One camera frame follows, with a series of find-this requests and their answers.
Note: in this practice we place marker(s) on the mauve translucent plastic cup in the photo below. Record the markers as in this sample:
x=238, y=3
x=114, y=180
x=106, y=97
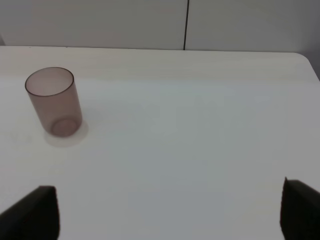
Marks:
x=54, y=96

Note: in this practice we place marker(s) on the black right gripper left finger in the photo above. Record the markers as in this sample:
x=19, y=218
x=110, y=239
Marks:
x=35, y=217

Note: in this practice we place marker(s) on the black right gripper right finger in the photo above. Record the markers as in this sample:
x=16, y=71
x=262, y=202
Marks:
x=299, y=211

